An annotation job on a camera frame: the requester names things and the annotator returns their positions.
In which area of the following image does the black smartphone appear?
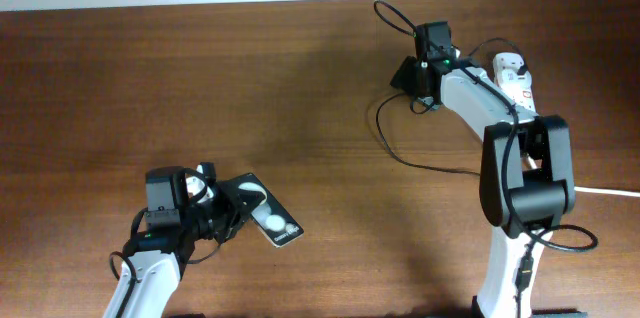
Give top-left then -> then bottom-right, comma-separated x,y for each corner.
238,173 -> 304,248

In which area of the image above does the black charger cable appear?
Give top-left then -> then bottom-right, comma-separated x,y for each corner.
366,37 -> 526,177

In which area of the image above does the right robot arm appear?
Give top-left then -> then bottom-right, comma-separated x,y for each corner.
391,22 -> 576,317

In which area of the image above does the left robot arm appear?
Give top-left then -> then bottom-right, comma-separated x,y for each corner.
104,162 -> 268,317

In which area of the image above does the black usb plug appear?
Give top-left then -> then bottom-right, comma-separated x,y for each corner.
517,63 -> 529,76

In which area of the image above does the white power strip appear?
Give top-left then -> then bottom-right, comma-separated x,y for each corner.
492,52 -> 536,113

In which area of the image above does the white power strip cord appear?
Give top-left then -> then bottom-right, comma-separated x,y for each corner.
524,155 -> 640,199

